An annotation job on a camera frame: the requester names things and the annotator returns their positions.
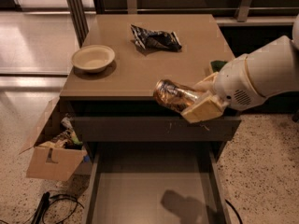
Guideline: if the open middle drawer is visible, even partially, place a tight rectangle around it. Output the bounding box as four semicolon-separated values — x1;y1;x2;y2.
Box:
82;148;232;224

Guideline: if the black cable right floor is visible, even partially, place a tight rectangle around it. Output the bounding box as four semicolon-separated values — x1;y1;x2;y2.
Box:
225;199;244;224

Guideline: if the black cable on floor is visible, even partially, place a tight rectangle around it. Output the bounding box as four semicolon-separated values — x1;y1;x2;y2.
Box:
0;191;85;224

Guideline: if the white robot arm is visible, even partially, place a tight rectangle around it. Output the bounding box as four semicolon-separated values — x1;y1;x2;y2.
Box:
181;16;299;123

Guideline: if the cardboard box with trash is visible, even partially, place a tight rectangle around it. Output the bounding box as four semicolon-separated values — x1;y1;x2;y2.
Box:
20;97;89;181

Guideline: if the dark crumpled chip bag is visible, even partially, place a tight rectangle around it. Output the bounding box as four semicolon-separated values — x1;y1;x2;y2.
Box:
131;25;182;52

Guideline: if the closed top drawer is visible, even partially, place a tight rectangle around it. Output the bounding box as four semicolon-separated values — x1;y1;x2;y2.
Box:
72;117;241;142

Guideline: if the grey drawer cabinet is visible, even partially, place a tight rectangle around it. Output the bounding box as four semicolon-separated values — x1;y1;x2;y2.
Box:
59;14;242;224

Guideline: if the green yellow sponge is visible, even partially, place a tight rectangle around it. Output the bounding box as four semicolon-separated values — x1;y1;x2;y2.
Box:
210;60;227;72

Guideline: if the white paper bowl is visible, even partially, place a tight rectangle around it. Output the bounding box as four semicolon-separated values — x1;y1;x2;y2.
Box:
71;45;115;73

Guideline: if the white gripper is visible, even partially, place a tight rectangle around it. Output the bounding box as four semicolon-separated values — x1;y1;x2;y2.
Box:
181;54;265;123

